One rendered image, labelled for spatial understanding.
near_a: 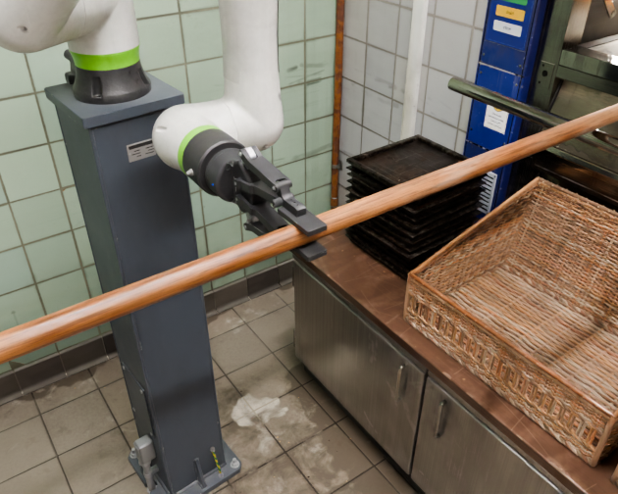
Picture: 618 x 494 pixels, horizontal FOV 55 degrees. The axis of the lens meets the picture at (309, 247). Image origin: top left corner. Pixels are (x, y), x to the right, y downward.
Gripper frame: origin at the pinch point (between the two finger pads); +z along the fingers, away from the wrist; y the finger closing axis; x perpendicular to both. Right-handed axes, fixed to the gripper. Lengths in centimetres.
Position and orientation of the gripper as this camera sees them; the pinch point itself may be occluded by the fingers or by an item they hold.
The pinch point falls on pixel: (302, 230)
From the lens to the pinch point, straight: 76.4
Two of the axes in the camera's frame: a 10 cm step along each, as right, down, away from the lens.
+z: 5.7, 4.7, -6.7
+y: 0.0, 8.2, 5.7
